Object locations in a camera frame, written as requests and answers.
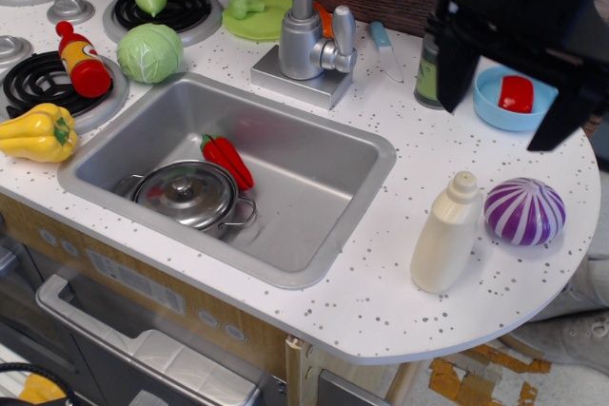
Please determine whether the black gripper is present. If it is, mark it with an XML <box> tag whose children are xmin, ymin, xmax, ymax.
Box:
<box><xmin>429</xmin><ymin>0</ymin><xmax>608</xmax><ymax>152</ymax></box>

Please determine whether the cream detergent bottle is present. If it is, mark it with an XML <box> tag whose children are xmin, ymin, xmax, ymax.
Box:
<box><xmin>410</xmin><ymin>171</ymin><xmax>483</xmax><ymax>293</ymax></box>

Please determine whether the grey sink basin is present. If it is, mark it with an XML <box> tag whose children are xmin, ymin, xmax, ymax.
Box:
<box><xmin>58</xmin><ymin>73</ymin><xmax>396</xmax><ymax>289</ymax></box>

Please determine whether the red toy food piece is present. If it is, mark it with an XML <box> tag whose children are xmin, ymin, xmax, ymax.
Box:
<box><xmin>498</xmin><ymin>75</ymin><xmax>535</xmax><ymax>114</ymax></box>

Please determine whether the blue plastic bowl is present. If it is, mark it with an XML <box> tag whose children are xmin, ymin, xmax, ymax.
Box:
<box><xmin>473</xmin><ymin>66</ymin><xmax>559</xmax><ymax>131</ymax></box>

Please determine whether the green labelled toy can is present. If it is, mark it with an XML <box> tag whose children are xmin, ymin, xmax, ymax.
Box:
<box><xmin>414</xmin><ymin>33</ymin><xmax>442</xmax><ymax>109</ymax></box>

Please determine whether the purple striped toy onion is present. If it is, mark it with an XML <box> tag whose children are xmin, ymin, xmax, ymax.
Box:
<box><xmin>483</xmin><ymin>178</ymin><xmax>566</xmax><ymax>246</ymax></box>

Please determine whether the silver toy faucet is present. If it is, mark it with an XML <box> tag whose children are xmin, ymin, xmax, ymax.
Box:
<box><xmin>250</xmin><ymin>0</ymin><xmax>358</xmax><ymax>109</ymax></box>

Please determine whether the orange toy carrot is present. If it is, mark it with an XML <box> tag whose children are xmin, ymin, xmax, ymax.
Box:
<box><xmin>313</xmin><ymin>1</ymin><xmax>333</xmax><ymax>38</ymax></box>

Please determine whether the green plastic plate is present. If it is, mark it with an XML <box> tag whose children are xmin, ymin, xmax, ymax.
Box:
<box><xmin>223</xmin><ymin>0</ymin><xmax>292</xmax><ymax>41</ymax></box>

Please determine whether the green toy broccoli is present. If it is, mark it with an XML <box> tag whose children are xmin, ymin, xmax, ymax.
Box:
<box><xmin>227</xmin><ymin>0</ymin><xmax>265</xmax><ymax>20</ymax></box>

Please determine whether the red toy chili pepper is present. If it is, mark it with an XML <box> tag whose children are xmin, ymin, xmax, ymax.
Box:
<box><xmin>200</xmin><ymin>134</ymin><xmax>254</xmax><ymax>191</ymax></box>

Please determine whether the back right stove burner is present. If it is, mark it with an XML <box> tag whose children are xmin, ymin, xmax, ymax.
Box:
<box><xmin>103</xmin><ymin>0</ymin><xmax>223</xmax><ymax>48</ymax></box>

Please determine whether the steel pot with lid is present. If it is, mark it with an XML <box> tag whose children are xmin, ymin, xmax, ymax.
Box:
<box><xmin>114</xmin><ymin>160</ymin><xmax>257</xmax><ymax>238</ymax></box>

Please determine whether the green toy cabbage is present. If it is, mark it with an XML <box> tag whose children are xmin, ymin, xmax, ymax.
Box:
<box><xmin>116</xmin><ymin>24</ymin><xmax>184</xmax><ymax>84</ymax></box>

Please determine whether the red toy ketchup bottle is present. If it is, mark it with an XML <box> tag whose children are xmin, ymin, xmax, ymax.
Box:
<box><xmin>55</xmin><ymin>21</ymin><xmax>112</xmax><ymax>98</ymax></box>

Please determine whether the silver stove knob middle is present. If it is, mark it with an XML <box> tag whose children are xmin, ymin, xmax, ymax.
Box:
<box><xmin>47</xmin><ymin>0</ymin><xmax>95</xmax><ymax>25</ymax></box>

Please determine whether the silver stove knob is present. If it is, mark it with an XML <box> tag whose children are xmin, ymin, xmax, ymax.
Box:
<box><xmin>0</xmin><ymin>35</ymin><xmax>32</xmax><ymax>68</ymax></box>
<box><xmin>47</xmin><ymin>0</ymin><xmax>95</xmax><ymax>25</ymax></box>

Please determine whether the yellow toy bell pepper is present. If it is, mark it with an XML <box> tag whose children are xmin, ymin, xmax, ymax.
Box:
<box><xmin>1</xmin><ymin>103</ymin><xmax>78</xmax><ymax>163</ymax></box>

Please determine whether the front left stove burner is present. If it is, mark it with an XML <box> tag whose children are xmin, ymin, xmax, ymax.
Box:
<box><xmin>1</xmin><ymin>51</ymin><xmax>128</xmax><ymax>135</ymax></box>

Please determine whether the silver stove knob left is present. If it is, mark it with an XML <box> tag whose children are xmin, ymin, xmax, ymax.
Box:
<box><xmin>0</xmin><ymin>35</ymin><xmax>32</xmax><ymax>68</ymax></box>

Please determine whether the yellow object bottom left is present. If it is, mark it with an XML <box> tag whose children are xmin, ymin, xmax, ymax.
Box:
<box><xmin>18</xmin><ymin>374</ymin><xmax>67</xmax><ymax>405</ymax></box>

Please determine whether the blue handled toy knife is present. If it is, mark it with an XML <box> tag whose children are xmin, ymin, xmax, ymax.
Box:
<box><xmin>369</xmin><ymin>21</ymin><xmax>403</xmax><ymax>84</ymax></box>

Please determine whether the silver oven door handle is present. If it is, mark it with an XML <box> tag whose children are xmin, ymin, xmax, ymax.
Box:
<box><xmin>36</xmin><ymin>274</ymin><xmax>263</xmax><ymax>405</ymax></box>

